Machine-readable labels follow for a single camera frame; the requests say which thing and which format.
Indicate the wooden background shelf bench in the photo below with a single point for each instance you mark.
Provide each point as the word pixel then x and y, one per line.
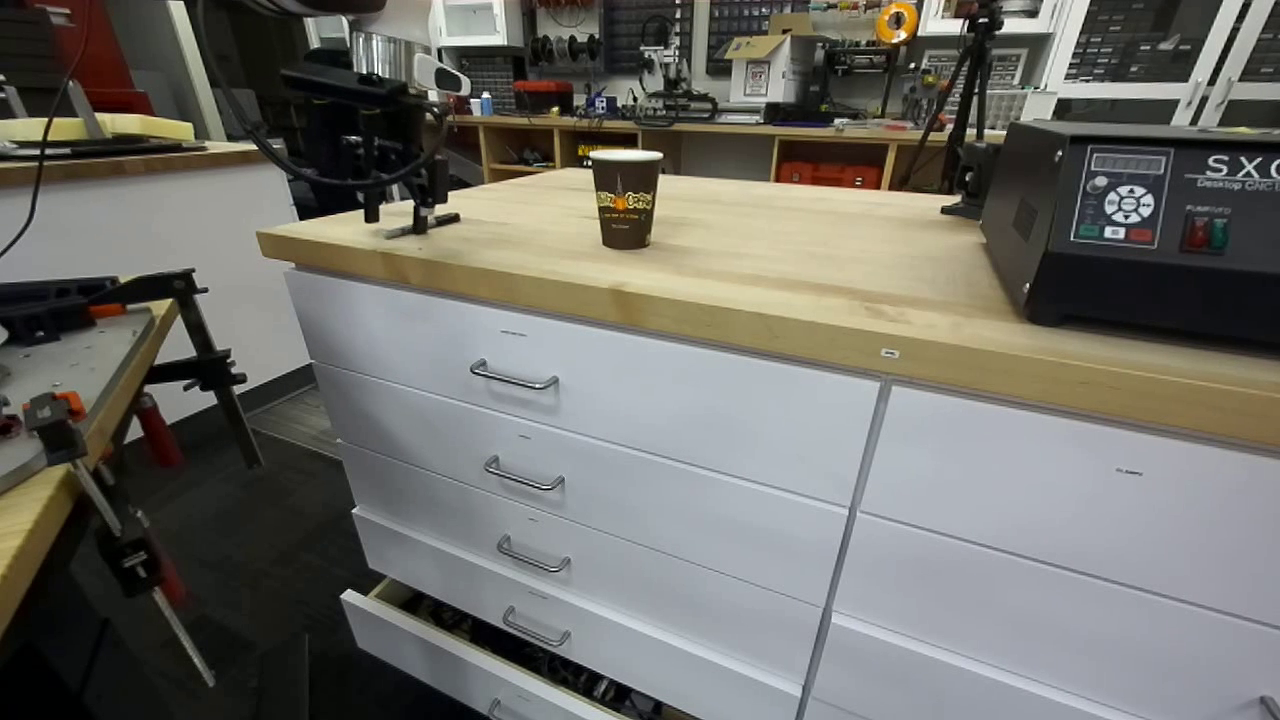
pixel 694 147

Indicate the small cardboard box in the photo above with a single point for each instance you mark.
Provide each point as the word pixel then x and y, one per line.
pixel 761 66

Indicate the brown paper cup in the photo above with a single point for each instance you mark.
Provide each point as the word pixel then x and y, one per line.
pixel 625 200

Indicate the black office chair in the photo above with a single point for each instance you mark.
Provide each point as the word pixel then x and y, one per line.
pixel 320 200

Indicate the white counter with wood top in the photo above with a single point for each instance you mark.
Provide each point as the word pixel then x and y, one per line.
pixel 147 253

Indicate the black control box machine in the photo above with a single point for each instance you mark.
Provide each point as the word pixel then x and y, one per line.
pixel 1132 235

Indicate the red storage bins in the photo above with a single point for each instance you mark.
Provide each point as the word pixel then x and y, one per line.
pixel 826 173

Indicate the black bar clamp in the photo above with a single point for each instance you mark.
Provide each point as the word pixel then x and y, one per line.
pixel 184 342

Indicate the light wooden board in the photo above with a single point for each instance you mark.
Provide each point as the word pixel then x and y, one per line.
pixel 107 130

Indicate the black pen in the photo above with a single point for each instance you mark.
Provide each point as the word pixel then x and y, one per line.
pixel 451 218

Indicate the grey mat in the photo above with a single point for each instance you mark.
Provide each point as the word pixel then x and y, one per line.
pixel 67 383

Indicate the open white drawer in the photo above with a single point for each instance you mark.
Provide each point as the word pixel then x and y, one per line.
pixel 453 663

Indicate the yellow tape roll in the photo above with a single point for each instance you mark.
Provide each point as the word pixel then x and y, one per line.
pixel 899 22

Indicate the wooden side workbench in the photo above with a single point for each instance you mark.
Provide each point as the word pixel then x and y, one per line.
pixel 43 513

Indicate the orange grey bar clamp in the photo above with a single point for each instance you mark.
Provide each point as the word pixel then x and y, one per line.
pixel 126 545

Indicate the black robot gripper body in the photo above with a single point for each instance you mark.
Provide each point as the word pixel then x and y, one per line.
pixel 349 121

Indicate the wide white drawer front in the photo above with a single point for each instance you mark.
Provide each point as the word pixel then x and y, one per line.
pixel 1083 502
pixel 922 687
pixel 1041 624

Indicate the red machine housing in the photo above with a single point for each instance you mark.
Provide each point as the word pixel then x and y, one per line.
pixel 92 53

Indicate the Franka Panda robot arm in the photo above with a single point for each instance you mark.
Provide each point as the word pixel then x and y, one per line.
pixel 286 28

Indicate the black camera tripod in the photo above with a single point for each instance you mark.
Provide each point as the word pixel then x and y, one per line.
pixel 969 113

